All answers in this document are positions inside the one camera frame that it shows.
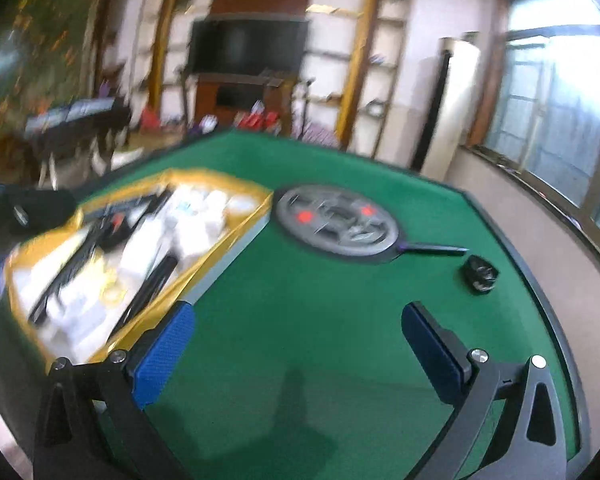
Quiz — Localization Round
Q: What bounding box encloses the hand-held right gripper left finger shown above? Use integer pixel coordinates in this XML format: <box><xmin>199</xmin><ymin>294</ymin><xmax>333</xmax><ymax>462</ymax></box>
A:
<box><xmin>32</xmin><ymin>302</ymin><xmax>196</xmax><ymax>480</ymax></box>

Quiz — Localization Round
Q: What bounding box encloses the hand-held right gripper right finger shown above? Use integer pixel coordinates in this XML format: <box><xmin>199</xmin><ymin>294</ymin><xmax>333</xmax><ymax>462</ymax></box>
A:
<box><xmin>401</xmin><ymin>302</ymin><xmax>568</xmax><ymax>480</ymax></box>

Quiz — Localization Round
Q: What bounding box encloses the yellow-edged white tray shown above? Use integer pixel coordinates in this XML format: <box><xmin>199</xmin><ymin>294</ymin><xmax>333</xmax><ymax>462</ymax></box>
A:
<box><xmin>6</xmin><ymin>169</ymin><xmax>274</xmax><ymax>367</ymax></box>

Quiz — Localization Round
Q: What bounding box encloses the black plastic hexagonal part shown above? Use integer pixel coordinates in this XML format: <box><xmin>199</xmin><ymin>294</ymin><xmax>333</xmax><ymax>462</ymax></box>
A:
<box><xmin>461</xmin><ymin>254</ymin><xmax>501</xmax><ymax>294</ymax></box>

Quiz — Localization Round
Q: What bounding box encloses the black table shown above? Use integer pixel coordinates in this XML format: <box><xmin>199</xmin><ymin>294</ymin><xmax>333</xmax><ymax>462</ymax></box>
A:
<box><xmin>24</xmin><ymin>97</ymin><xmax>132</xmax><ymax>182</ymax></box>

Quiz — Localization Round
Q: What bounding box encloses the round grey paddle toy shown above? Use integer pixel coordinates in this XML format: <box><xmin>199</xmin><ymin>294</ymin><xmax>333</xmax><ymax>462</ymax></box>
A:
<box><xmin>272</xmin><ymin>184</ymin><xmax>401</xmax><ymax>265</ymax></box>

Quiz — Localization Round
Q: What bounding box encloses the white tower air conditioner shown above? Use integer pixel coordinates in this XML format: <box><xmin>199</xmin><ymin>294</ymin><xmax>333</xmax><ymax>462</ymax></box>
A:
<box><xmin>412</xmin><ymin>37</ymin><xmax>481</xmax><ymax>172</ymax></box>

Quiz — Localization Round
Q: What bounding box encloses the black flat television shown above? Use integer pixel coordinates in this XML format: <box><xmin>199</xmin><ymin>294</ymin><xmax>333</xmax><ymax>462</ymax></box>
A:
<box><xmin>187</xmin><ymin>17</ymin><xmax>309</xmax><ymax>76</ymax></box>

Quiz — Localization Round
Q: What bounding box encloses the metal-framed window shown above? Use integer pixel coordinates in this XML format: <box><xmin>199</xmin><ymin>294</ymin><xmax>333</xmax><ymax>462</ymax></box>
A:
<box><xmin>480</xmin><ymin>0</ymin><xmax>600</xmax><ymax>281</ymax></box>

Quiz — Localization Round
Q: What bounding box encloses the gold-framed wall shelf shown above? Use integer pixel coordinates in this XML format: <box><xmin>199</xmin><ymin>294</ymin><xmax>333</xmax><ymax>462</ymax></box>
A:
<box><xmin>304</xmin><ymin>0</ymin><xmax>412</xmax><ymax>157</ymax></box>

